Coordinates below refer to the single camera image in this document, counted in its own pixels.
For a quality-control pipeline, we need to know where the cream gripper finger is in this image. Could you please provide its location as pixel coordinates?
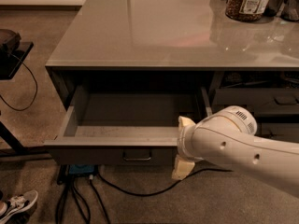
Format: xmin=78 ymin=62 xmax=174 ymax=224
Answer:
xmin=172 ymin=155 xmax=201 ymax=180

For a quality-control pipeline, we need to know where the grey drawer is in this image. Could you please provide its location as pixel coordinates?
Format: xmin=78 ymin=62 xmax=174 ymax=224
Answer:
xmin=257 ymin=118 xmax=299 ymax=143
xmin=45 ymin=86 xmax=210 ymax=165
xmin=209 ymin=71 xmax=299 ymax=117

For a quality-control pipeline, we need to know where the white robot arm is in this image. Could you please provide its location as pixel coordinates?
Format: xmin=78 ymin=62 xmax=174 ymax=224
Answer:
xmin=172 ymin=105 xmax=299 ymax=197

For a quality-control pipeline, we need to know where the grey cabinet with glossy top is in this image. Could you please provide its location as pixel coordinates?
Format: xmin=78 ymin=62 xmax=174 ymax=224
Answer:
xmin=46 ymin=0 xmax=299 ymax=113

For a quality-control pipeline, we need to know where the blue electronics box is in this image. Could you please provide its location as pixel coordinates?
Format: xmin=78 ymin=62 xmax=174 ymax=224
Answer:
xmin=68 ymin=165 xmax=95 ymax=175

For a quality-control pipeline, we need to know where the clear jar of nuts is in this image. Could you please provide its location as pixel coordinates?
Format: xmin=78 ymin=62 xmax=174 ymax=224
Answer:
xmin=225 ymin=0 xmax=269 ymax=21

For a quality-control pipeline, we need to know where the black side table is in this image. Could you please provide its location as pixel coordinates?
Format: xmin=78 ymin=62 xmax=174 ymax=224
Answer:
xmin=0 ymin=41 xmax=54 ymax=161

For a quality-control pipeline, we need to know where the dark device on table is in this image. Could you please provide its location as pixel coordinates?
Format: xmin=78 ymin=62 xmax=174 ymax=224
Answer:
xmin=0 ymin=29 xmax=21 ymax=58

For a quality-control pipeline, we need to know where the long black floor cable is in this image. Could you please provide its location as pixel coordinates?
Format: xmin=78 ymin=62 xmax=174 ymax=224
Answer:
xmin=96 ymin=166 xmax=233 ymax=198

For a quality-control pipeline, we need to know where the black cable bundle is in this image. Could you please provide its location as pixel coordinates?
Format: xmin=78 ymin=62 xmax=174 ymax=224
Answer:
xmin=55 ymin=165 xmax=110 ymax=224

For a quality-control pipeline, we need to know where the thin black hanging cable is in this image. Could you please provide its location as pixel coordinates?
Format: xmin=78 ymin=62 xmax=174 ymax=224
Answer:
xmin=0 ymin=51 xmax=39 ymax=112

